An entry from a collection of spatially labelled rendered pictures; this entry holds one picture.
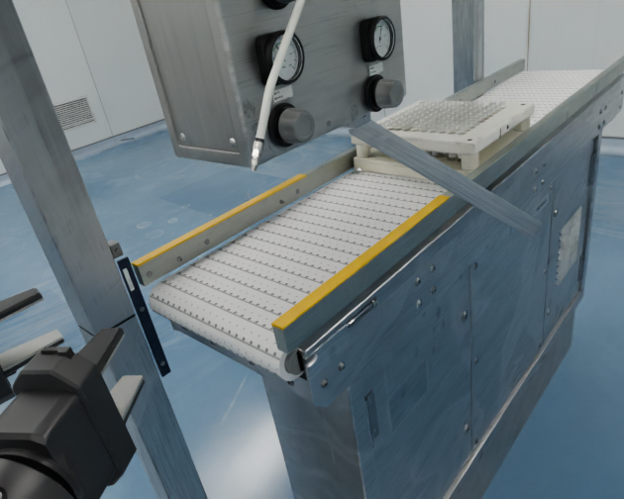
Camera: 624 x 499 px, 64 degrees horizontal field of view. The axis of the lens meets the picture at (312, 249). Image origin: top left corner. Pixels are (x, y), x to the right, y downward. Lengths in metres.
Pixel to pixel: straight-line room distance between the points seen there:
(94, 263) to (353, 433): 0.43
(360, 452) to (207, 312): 0.33
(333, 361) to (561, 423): 1.25
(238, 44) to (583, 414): 1.60
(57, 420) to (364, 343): 0.37
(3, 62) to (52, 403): 0.37
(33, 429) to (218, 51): 0.27
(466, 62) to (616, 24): 2.35
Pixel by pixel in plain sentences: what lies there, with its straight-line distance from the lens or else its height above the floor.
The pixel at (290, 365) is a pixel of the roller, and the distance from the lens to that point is 0.54.
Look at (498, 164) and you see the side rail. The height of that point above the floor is 0.97.
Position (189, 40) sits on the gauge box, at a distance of 0.40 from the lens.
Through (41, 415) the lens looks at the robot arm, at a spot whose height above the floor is 1.05.
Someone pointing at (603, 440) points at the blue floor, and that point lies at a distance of 1.75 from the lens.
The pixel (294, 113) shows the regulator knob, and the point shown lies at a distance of 0.38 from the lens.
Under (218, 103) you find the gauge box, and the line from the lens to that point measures 0.39.
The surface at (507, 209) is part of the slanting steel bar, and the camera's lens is 0.67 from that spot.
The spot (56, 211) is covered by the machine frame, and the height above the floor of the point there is 1.08.
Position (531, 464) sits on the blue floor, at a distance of 1.64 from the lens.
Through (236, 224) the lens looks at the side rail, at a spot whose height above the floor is 0.96.
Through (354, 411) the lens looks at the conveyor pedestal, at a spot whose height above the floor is 0.73.
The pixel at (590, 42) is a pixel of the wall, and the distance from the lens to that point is 3.76.
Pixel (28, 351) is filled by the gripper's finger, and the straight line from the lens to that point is 0.59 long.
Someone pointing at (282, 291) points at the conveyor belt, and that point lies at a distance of 0.62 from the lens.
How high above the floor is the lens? 1.27
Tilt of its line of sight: 28 degrees down
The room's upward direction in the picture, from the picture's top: 10 degrees counter-clockwise
